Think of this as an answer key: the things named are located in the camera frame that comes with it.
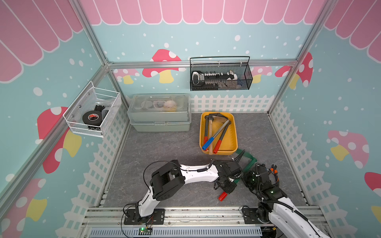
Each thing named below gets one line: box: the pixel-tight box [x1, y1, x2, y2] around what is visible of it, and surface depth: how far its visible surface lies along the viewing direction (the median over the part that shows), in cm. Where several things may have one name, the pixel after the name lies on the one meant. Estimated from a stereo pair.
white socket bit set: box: [191, 70, 238, 88], surface depth 91 cm
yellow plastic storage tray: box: [199, 111, 239, 156], surface depth 105 cm
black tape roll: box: [82, 110, 103, 126], surface depth 71 cm
